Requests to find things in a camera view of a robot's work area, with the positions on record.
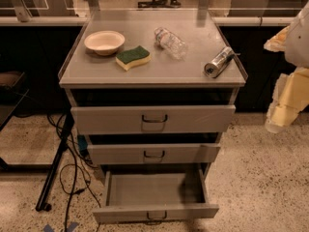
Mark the grey bottom drawer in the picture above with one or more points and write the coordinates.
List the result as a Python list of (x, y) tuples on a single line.
[(154, 196)]

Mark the grey top drawer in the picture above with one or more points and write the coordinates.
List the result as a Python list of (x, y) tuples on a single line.
[(152, 119)]

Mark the silver metal can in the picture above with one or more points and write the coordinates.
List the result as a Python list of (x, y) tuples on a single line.
[(219, 63)]

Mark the dark side table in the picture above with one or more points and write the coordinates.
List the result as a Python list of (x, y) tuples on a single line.
[(13, 89)]

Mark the white paper bowl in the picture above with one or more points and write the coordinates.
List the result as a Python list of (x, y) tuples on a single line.
[(104, 43)]

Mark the grey middle drawer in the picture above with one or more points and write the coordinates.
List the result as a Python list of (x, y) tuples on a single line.
[(153, 153)]

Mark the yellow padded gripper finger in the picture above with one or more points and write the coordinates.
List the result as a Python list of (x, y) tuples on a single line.
[(289, 98), (277, 42)]

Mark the green and yellow sponge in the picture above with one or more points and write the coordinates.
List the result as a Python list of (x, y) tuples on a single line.
[(133, 57)]

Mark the grey drawer cabinet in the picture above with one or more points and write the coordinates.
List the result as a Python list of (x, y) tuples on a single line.
[(93, 80)]

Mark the black tripod stand leg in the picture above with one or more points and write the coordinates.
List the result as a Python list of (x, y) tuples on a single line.
[(65, 131)]

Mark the grey drawer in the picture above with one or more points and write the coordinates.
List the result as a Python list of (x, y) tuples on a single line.
[(153, 153), (152, 119), (154, 196)]

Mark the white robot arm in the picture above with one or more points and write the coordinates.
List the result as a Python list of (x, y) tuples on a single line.
[(297, 41)]

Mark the clear plastic water bottle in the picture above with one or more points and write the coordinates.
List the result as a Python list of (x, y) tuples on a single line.
[(170, 42)]

